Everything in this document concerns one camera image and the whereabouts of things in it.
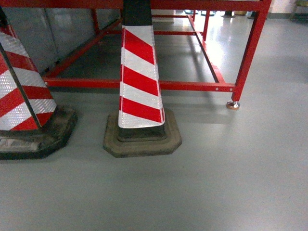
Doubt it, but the red white traffic cone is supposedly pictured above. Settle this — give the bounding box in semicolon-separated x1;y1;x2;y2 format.
103;0;182;158

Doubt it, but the red white cone left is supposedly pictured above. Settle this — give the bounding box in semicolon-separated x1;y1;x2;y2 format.
0;11;77;160

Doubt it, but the red metal frame table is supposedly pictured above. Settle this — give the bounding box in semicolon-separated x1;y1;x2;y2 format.
0;0;271;110

